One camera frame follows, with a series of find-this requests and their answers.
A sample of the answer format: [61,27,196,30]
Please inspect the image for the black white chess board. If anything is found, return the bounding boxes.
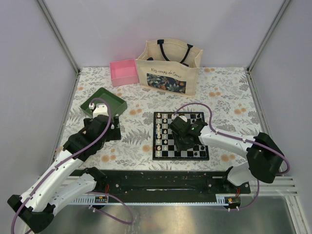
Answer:
[153,112,210,161]

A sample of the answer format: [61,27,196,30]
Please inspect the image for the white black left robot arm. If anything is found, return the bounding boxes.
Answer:
[7,99,121,234]

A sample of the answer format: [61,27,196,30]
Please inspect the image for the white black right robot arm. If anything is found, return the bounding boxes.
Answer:
[169,123,285,193]

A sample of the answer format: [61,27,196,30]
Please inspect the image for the green plastic tray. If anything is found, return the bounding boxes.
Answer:
[80,87,128,117]

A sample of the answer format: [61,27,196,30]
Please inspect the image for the floral patterned table mat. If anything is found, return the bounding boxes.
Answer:
[61,67,262,171]

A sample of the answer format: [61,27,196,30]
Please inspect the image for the pink plastic box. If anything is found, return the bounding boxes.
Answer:
[110,59,139,87]

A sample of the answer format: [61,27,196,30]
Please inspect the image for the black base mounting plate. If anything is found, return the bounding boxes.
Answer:
[77,174,252,195]

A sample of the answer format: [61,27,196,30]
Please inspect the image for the beige canvas tote bag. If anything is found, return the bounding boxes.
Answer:
[136,39,203,97]

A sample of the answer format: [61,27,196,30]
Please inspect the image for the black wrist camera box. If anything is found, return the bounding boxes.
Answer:
[168,115,208,137]

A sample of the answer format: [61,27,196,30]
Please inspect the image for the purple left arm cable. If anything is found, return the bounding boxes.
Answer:
[11,97,134,234]

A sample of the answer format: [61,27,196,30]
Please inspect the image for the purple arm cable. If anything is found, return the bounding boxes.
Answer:
[11,97,134,234]
[172,103,291,211]

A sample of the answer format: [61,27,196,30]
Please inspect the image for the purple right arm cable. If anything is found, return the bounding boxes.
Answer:
[172,103,291,211]

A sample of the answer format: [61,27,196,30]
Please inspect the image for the white slotted cable duct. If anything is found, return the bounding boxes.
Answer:
[70,195,108,205]

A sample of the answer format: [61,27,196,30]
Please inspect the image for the left aluminium corner post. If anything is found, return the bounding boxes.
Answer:
[36,0,81,74]

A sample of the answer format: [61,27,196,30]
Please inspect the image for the aluminium corner post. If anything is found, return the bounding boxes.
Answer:
[36,0,81,74]
[246,0,293,73]

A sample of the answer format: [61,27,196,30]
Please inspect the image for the right aluminium corner post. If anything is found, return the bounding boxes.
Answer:
[246,0,293,73]

